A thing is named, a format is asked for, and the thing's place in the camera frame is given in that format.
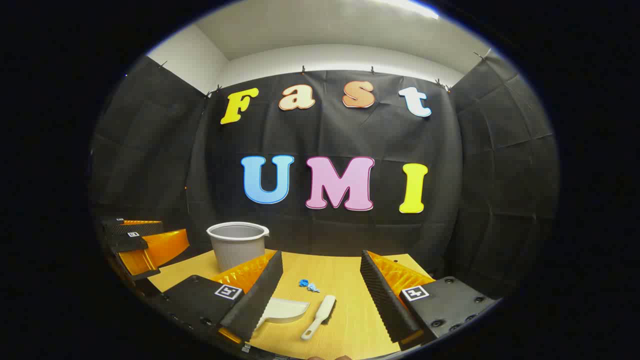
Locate white plastic dustpan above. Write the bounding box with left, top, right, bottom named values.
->
left=252, top=297, right=311, bottom=333

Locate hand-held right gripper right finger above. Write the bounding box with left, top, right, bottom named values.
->
left=360, top=250, right=501, bottom=352

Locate small white broom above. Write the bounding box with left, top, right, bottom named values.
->
left=300, top=294, right=337, bottom=341

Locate grey plastic garbage bin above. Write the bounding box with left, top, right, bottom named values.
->
left=206, top=221, right=270, bottom=273

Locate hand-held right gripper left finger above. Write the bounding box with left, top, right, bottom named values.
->
left=161, top=250, right=285, bottom=355

